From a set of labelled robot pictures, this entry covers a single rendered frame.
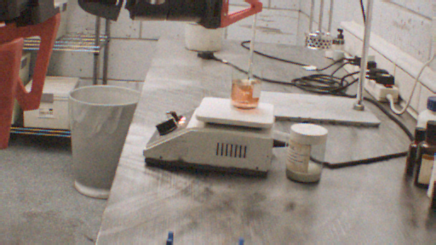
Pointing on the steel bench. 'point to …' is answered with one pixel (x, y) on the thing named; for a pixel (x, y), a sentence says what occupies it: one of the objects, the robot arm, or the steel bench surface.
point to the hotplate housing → (216, 148)
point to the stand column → (364, 57)
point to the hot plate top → (216, 113)
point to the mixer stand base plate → (318, 109)
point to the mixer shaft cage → (315, 38)
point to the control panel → (174, 129)
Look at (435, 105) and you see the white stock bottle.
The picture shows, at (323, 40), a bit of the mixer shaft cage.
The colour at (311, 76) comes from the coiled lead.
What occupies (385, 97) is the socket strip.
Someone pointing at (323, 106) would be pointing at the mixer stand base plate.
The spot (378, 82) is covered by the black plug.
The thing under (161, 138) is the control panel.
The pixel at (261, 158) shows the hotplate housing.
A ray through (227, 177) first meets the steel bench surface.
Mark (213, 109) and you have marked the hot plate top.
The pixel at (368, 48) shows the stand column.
